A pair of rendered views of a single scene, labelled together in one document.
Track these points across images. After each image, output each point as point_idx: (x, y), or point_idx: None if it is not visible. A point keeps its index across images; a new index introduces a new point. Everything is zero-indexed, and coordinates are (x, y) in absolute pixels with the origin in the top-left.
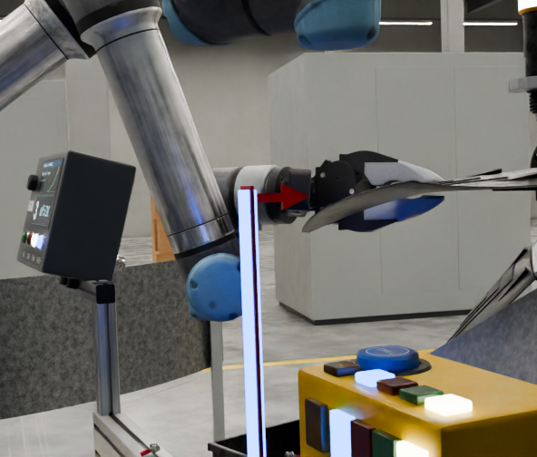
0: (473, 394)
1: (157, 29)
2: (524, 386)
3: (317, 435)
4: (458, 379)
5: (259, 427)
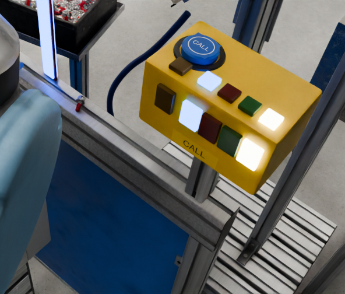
0: (270, 94)
1: None
2: (287, 77)
3: (168, 107)
4: (249, 70)
5: (51, 22)
